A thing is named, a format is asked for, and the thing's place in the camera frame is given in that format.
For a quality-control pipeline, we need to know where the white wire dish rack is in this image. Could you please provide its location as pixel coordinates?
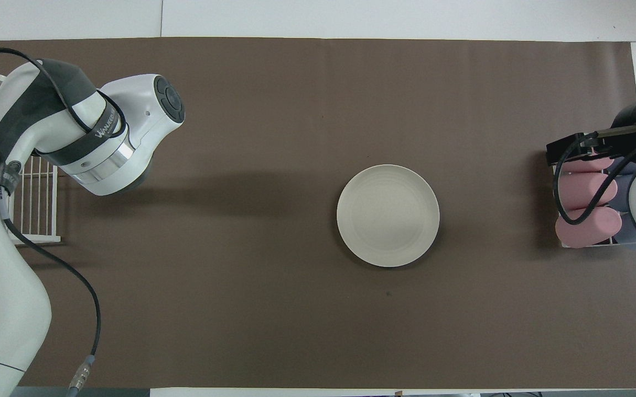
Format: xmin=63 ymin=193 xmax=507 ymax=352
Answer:
xmin=0 ymin=74 xmax=61 ymax=245

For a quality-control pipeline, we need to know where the cream round plate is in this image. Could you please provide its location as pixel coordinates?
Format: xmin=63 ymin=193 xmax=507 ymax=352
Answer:
xmin=336 ymin=164 xmax=440 ymax=268

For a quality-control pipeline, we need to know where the brown table mat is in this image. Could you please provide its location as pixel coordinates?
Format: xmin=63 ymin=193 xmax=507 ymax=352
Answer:
xmin=0 ymin=37 xmax=636 ymax=389

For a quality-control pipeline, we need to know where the cup holder with wooden rod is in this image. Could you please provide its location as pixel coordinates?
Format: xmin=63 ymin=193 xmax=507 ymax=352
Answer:
xmin=548 ymin=154 xmax=636 ymax=250

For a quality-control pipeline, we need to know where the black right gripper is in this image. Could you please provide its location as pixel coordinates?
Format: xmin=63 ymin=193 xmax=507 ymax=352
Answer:
xmin=546 ymin=101 xmax=636 ymax=166

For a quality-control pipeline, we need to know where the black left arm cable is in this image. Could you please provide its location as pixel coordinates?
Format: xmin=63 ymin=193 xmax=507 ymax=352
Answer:
xmin=0 ymin=48 xmax=127 ymax=397

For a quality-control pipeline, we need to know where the pink plastic cup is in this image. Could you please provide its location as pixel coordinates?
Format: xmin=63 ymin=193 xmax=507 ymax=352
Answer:
xmin=562 ymin=158 xmax=616 ymax=173
xmin=555 ymin=208 xmax=623 ymax=249
xmin=554 ymin=173 xmax=618 ymax=211

